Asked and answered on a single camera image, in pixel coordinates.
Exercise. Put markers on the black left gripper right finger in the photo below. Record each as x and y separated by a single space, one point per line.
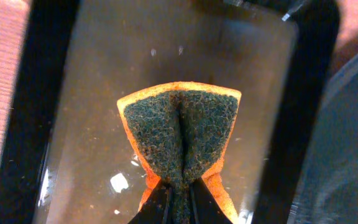
203 207

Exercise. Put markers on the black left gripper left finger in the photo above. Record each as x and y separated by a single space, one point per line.
158 207

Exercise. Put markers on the orange green scrub sponge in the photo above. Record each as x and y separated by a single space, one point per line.
180 132

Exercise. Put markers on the rectangular black water tray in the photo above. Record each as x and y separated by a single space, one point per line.
66 157

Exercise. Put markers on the round black tray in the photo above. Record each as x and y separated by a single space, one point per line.
328 188

